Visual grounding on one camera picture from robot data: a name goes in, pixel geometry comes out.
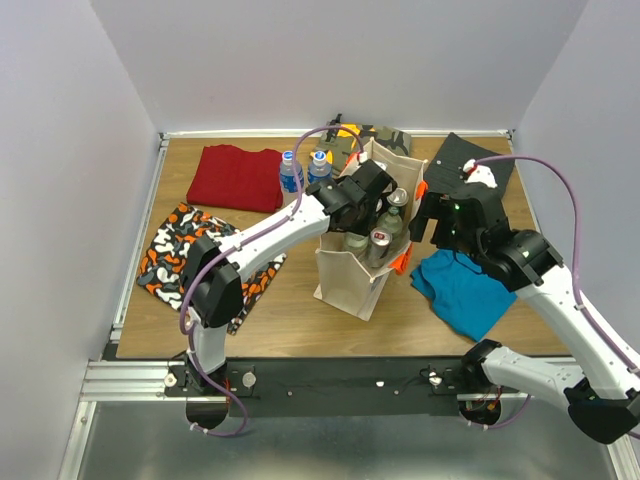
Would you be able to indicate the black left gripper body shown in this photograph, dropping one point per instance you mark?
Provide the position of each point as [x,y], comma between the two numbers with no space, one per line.
[364,222]

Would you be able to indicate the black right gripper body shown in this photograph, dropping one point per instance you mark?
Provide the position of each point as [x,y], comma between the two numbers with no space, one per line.
[448,233]

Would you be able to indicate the Pocari Sweat bottle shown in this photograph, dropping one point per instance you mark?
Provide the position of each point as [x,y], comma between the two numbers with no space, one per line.
[291,175]
[319,168]

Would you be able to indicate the red tab can front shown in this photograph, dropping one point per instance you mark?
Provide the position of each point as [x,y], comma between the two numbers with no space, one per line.
[380,240]

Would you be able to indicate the green cap glass bottle front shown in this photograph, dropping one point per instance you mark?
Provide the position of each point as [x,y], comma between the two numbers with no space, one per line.
[355,244]

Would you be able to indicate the green cap glass bottle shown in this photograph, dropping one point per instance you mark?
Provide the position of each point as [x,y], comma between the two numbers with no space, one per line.
[392,222]
[355,244]

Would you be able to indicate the beige canvas tote bag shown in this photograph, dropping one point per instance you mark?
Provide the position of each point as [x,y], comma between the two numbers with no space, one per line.
[346,282]

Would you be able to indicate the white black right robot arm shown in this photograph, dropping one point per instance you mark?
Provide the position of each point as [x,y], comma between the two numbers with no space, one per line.
[601,392]

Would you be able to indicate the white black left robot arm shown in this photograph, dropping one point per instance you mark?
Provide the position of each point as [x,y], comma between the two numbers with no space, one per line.
[216,269]

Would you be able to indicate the dark grey buttoned garment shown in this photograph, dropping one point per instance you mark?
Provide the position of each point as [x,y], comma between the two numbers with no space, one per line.
[443,174]

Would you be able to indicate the green cap glass bottle back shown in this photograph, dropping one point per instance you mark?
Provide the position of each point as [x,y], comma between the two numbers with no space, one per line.
[392,222]

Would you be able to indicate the camouflage yellow green shorts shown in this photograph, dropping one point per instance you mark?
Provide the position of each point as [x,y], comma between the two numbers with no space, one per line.
[338,145]

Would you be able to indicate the teal blue shirt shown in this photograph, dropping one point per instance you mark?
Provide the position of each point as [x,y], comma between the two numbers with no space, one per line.
[461,295]

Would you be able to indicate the folded red shirt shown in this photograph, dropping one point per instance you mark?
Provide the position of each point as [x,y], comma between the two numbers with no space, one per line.
[230,177]

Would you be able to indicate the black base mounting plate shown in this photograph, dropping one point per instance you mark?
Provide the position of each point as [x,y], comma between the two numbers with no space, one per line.
[339,386]

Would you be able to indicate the orange black patterned shorts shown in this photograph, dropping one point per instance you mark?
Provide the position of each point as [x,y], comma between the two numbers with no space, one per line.
[165,258]

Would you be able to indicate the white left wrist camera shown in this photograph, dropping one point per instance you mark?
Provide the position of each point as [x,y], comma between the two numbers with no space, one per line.
[382,165]

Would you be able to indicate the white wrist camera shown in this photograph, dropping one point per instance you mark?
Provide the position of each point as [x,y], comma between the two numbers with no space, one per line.
[474,172]
[382,165]

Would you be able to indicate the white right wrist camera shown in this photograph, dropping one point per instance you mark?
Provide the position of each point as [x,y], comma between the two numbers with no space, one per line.
[474,172]

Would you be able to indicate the aluminium table frame rail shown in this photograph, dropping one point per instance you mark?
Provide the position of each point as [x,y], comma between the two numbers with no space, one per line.
[126,427]

